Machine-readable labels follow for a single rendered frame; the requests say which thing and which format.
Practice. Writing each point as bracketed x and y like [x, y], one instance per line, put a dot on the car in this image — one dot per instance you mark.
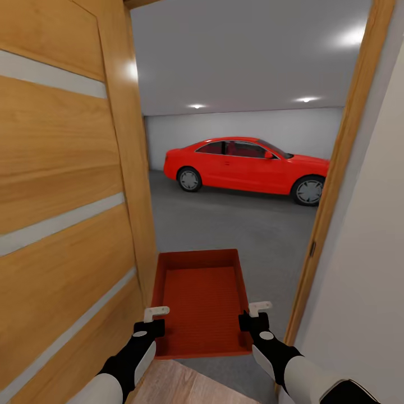
[250, 164]

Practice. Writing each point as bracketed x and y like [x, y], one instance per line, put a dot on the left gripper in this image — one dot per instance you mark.
[158, 327]

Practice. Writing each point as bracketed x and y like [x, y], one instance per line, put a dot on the storage box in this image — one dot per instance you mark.
[205, 293]

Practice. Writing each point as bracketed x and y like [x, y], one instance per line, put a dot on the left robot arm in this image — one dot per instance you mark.
[122, 373]

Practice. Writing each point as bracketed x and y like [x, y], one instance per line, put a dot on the door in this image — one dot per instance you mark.
[78, 256]

